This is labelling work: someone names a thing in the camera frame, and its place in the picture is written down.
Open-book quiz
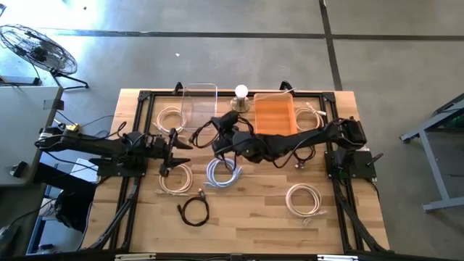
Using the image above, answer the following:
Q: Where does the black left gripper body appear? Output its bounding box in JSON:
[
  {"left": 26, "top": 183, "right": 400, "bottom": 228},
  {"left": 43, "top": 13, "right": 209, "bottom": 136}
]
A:
[{"left": 144, "top": 127, "right": 178, "bottom": 178}]

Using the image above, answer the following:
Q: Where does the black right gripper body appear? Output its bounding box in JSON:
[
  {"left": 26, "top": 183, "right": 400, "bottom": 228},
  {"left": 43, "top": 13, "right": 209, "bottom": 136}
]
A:
[{"left": 226, "top": 110, "right": 257, "bottom": 160}]

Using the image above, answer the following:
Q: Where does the beige cable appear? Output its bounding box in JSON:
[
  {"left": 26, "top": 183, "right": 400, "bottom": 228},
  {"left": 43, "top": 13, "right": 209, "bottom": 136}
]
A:
[
  {"left": 294, "top": 102, "right": 327, "bottom": 132},
  {"left": 284, "top": 183, "right": 327, "bottom": 226},
  {"left": 155, "top": 162, "right": 194, "bottom": 197},
  {"left": 154, "top": 105, "right": 188, "bottom": 136}
]

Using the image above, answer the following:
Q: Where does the light blue cable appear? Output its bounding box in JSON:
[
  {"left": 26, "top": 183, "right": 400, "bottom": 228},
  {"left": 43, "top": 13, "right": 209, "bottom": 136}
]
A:
[{"left": 204, "top": 157, "right": 244, "bottom": 189}]

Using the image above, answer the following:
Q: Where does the clear plastic bin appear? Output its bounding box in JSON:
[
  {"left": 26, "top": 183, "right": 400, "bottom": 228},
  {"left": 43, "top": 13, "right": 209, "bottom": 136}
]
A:
[{"left": 180, "top": 82, "right": 219, "bottom": 132}]

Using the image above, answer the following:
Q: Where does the white bulb metal lamp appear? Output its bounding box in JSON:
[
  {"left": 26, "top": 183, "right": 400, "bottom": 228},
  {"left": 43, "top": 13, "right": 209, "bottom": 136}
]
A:
[{"left": 230, "top": 83, "right": 252, "bottom": 113}]

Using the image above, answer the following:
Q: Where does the orange plastic bin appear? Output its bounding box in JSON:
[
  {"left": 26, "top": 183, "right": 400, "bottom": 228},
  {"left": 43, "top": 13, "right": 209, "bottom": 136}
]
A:
[{"left": 252, "top": 92, "right": 299, "bottom": 137}]

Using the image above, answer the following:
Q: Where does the white box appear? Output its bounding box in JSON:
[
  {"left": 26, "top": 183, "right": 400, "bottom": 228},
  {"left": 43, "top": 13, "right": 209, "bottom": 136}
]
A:
[{"left": 68, "top": 158, "right": 99, "bottom": 184}]

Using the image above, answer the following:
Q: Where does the black bag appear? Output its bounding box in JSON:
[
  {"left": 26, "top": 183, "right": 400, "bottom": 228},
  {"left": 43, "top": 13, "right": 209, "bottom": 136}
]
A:
[{"left": 54, "top": 188, "right": 96, "bottom": 233}]

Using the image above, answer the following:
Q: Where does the grey side table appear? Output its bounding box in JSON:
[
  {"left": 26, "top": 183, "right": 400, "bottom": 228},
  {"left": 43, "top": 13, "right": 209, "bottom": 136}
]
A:
[{"left": 0, "top": 85, "right": 65, "bottom": 188}]

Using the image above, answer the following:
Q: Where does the small black device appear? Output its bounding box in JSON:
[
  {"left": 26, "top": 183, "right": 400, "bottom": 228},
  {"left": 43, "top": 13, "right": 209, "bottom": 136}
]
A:
[{"left": 10, "top": 161, "right": 29, "bottom": 178}]

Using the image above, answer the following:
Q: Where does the black floor fan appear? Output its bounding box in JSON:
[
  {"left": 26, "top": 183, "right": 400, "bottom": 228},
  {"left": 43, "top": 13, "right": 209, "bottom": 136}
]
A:
[{"left": 0, "top": 23, "right": 91, "bottom": 91}]

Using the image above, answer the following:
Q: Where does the grey metal cart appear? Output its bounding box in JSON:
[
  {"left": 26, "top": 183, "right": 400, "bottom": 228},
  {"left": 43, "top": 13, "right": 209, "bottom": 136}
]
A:
[{"left": 399, "top": 92, "right": 464, "bottom": 214}]

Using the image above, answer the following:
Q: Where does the black braided HDMI cable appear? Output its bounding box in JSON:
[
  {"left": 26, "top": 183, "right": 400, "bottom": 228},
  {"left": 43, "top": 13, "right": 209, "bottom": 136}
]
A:
[{"left": 176, "top": 188, "right": 211, "bottom": 228}]

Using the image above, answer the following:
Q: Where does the black aluminium table frame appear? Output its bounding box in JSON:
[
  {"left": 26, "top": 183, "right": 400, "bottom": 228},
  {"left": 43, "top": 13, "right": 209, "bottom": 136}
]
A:
[{"left": 81, "top": 88, "right": 394, "bottom": 254}]

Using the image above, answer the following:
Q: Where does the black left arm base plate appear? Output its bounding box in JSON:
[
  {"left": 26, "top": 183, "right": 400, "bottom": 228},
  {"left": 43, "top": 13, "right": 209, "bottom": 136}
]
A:
[{"left": 88, "top": 155, "right": 149, "bottom": 178}]

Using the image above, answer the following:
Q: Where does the silver metal bracket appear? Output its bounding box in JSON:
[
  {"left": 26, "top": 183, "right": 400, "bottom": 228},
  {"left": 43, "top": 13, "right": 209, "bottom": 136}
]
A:
[
  {"left": 115, "top": 253, "right": 157, "bottom": 261},
  {"left": 317, "top": 254, "right": 360, "bottom": 261}
]

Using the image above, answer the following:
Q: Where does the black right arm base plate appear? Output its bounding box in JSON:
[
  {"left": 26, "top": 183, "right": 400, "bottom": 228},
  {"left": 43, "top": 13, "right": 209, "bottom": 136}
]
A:
[{"left": 324, "top": 149, "right": 384, "bottom": 181}]

